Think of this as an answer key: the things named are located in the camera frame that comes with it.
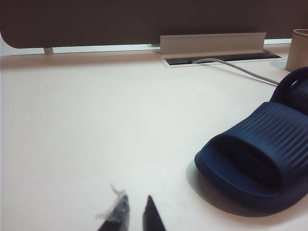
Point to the brown desk partition panel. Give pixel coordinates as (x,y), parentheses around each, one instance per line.
(120,21)

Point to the dark blue rubber slipper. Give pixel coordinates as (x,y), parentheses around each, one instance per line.
(296,93)
(276,134)

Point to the beige paper cup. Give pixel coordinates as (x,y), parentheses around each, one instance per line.
(297,53)

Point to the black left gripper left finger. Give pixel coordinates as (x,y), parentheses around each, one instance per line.
(119,216)

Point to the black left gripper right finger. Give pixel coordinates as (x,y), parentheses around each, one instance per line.
(151,216)

